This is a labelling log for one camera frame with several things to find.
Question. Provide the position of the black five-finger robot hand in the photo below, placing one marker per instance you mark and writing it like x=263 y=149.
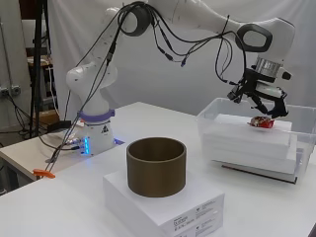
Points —
x=260 y=85

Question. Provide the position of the red snack packet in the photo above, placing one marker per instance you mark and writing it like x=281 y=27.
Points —
x=261 y=122

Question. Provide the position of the white seven-joint robot arm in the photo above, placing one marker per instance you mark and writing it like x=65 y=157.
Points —
x=93 y=77

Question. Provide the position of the clear plastic box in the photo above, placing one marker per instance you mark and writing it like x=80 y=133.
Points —
x=304 y=144

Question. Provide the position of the white hanging sheet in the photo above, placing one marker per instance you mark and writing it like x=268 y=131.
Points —
x=184 y=79

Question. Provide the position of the book with dark cover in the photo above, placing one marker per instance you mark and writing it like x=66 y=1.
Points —
x=263 y=173

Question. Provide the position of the white flat box stand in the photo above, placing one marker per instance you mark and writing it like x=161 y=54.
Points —
x=204 y=200
x=131 y=219

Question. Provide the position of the brown round tub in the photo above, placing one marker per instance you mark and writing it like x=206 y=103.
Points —
x=156 y=174

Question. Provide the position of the black power adapter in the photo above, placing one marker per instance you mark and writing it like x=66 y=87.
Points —
x=59 y=126

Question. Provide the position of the black tripod stand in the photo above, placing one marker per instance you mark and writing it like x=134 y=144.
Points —
x=38 y=65

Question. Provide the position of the orange clamp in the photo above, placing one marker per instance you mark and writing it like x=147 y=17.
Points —
x=44 y=173

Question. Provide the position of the grey wall socket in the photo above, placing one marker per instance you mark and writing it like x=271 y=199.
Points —
x=13 y=90

